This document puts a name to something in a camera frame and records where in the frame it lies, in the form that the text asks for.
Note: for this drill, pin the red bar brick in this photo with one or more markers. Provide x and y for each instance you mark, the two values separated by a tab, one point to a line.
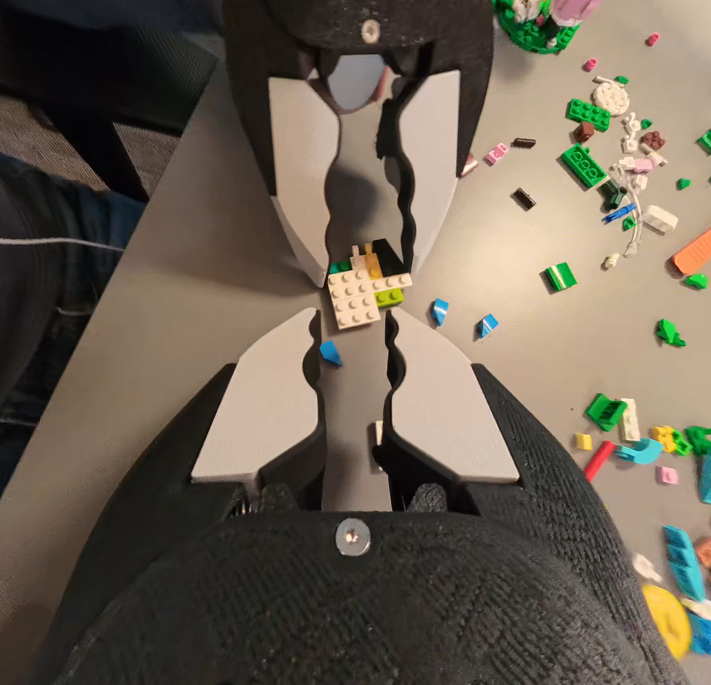
599	461

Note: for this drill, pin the white round flower piece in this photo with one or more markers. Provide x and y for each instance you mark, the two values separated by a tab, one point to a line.
610	96

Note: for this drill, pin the white green brick assembly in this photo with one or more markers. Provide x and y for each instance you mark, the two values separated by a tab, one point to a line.
355	302

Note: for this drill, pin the green tile brick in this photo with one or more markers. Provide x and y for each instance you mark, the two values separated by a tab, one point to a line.
561	278

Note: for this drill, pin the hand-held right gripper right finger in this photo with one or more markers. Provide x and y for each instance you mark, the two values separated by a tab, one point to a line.
444	418

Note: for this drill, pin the white chunky brick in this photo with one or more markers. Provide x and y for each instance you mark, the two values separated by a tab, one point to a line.
661	218

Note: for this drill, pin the orange brick separator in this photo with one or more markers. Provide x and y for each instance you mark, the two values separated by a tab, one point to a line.
694	257

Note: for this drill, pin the small black brick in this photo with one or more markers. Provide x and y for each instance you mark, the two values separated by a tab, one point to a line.
524	142
525	198

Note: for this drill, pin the white narrow plate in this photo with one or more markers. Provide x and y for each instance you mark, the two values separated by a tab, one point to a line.
630	418

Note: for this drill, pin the small blue slope brick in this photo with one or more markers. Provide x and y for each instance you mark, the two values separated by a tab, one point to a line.
487	326
330	353
440	312

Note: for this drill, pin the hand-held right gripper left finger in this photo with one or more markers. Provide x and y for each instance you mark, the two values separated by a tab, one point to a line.
266	402

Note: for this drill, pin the scattered small toy bricks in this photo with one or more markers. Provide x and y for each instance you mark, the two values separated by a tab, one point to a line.
666	438

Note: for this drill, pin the terracotta notched plate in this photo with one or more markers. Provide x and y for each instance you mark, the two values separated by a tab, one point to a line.
704	552

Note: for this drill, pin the green grille brick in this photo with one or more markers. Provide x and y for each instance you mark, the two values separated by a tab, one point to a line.
602	412

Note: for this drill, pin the person's leg in jeans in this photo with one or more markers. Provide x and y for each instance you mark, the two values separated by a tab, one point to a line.
50	285

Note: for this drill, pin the yellow round dish brick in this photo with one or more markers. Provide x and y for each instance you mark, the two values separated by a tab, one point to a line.
664	618

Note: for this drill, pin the long light blue slope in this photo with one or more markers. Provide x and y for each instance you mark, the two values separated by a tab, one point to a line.
683	563

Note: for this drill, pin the light blue curved brick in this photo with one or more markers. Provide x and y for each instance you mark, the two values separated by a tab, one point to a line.
639	454

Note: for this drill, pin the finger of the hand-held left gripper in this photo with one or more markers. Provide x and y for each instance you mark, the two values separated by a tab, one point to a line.
300	157
436	157

